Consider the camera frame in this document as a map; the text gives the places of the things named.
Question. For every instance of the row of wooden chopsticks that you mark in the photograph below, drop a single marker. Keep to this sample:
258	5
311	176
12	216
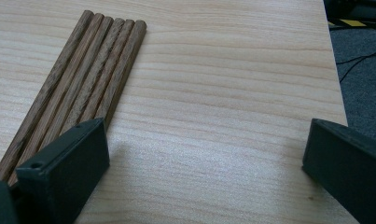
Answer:
83	81

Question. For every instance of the black stand with striped base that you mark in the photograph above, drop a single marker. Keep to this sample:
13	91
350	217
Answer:
353	12

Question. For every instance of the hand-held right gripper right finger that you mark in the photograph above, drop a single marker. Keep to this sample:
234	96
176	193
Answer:
347	168

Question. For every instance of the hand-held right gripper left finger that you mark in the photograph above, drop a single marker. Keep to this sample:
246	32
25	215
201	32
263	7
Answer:
64	174

